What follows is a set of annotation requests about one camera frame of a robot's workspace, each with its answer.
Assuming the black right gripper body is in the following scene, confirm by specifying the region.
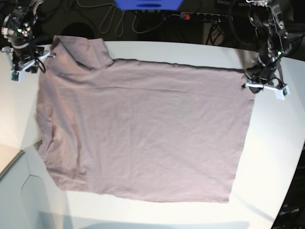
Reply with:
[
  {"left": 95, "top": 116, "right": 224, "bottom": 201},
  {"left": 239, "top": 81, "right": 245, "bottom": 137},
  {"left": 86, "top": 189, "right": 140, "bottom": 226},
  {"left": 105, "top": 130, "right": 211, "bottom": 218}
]
[{"left": 12, "top": 46, "right": 44, "bottom": 73}]

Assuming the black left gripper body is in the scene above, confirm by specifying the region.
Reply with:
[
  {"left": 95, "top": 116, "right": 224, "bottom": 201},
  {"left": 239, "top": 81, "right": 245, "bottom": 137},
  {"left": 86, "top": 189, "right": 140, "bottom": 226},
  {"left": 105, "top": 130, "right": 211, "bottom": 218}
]
[{"left": 245, "top": 59, "right": 284, "bottom": 89}]

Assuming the mauve grey t-shirt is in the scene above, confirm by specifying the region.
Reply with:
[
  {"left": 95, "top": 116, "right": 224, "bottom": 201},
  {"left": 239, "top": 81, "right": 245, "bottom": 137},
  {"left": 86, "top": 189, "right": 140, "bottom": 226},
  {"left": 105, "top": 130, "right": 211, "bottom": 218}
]
[{"left": 37, "top": 36, "right": 254, "bottom": 203}]

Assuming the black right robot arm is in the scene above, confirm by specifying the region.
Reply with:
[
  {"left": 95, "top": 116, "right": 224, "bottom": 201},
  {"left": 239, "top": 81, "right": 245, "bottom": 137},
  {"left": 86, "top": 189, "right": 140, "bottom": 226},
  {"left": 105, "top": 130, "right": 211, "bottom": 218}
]
[{"left": 1, "top": 0, "right": 46, "bottom": 73}]

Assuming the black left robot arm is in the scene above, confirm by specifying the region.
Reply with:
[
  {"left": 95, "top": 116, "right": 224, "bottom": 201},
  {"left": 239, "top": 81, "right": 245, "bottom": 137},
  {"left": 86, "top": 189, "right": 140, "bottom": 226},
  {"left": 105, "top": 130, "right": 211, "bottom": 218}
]
[{"left": 241, "top": 0, "right": 292, "bottom": 100}]

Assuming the black power strip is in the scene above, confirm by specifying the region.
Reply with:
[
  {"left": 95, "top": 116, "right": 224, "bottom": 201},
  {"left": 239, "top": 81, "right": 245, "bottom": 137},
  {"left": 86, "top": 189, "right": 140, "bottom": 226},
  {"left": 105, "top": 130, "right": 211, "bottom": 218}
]
[{"left": 180, "top": 12, "right": 228, "bottom": 23}]

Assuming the blue plastic bin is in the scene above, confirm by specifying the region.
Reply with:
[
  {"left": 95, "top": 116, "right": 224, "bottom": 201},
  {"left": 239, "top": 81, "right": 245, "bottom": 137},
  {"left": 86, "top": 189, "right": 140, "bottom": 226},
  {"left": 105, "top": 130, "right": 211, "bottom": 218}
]
[{"left": 115, "top": 0, "right": 183, "bottom": 10}]

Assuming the white cardboard box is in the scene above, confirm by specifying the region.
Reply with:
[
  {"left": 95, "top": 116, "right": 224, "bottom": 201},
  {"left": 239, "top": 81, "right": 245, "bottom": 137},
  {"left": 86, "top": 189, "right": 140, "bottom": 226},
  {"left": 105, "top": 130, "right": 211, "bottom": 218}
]
[{"left": 0, "top": 151, "right": 47, "bottom": 229}]

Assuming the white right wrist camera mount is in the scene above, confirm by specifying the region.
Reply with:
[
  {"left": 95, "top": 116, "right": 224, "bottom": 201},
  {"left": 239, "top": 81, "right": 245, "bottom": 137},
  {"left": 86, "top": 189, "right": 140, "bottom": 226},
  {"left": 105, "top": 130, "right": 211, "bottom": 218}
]
[{"left": 1, "top": 46, "right": 56, "bottom": 83}]

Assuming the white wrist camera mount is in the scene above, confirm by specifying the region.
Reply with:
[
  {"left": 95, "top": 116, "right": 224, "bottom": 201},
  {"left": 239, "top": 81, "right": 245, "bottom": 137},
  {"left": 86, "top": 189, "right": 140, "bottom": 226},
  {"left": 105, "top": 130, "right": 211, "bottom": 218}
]
[
  {"left": 1, "top": 46, "right": 56, "bottom": 83},
  {"left": 241, "top": 82, "right": 290, "bottom": 100}
]

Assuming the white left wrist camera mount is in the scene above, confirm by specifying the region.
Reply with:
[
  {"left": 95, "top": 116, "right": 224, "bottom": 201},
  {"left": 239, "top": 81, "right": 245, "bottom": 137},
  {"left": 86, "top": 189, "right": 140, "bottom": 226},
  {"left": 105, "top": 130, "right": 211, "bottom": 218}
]
[{"left": 241, "top": 82, "right": 290, "bottom": 100}]

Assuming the grey looped cable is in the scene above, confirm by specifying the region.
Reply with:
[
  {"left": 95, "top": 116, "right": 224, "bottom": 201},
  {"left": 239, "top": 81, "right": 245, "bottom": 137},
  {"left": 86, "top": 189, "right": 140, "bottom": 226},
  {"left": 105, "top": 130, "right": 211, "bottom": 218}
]
[{"left": 99, "top": 4, "right": 167, "bottom": 37}]

